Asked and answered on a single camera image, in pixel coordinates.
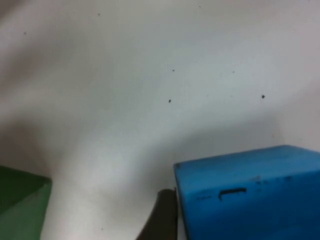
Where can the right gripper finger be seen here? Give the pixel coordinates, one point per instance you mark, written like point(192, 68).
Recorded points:
point(161, 217)

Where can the blue cube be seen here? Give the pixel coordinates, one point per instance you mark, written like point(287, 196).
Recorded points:
point(247, 195)

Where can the green cube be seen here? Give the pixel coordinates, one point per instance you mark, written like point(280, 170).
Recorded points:
point(20, 202)

